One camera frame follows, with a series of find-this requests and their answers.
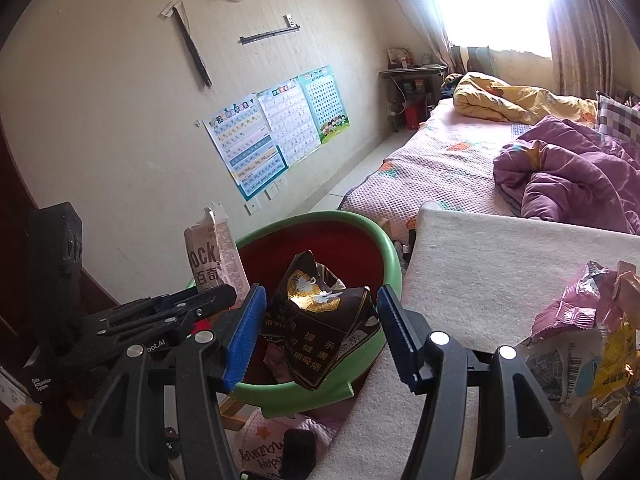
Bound yellow wrapper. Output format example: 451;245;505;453
575;310;640;466

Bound purple quilt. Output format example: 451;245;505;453
492;115;640;236

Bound pink wrapper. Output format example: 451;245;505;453
530;260;640;343

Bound checked pillow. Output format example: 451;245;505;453
595;91;640;158

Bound window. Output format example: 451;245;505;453
420;0;561;58

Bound dark blue clothes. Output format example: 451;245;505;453
440;74;463;101

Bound white snack box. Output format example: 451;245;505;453
184;205;251;296

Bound beige patterned curtain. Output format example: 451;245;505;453
370;0;456;68
547;0;631;103

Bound smartphone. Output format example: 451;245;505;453
282;429;317;480

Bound white blue wrapper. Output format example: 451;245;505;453
520;332;606;416

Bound blue bordered wall poster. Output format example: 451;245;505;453
202;92;291;202

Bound red bin with green rim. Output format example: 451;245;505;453
187;210;403;408

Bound teal grid wall poster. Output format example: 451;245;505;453
298;65;351;145

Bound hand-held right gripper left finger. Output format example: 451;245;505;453
57;283;268;480

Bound yellow quilt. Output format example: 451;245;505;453
452;72;601;126

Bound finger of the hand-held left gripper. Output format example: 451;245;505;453
82;284;237;328
97;309;202;356

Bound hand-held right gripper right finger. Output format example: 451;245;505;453
376;284;586;480

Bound black hanging strap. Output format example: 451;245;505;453
172;10;213;90

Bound bed with pink sheet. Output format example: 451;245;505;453
340;95;640;236

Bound small picture frame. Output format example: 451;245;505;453
387;47;416;70

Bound white chart wall poster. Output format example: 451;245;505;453
256;76;322;167

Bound dark desk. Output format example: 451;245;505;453
379;64;448;131

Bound orange wrapper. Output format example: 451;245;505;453
614;260;640;311

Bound black wall rack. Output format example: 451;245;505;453
239;14;301;46

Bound brown cigarette pack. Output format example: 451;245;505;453
261;250;377;391

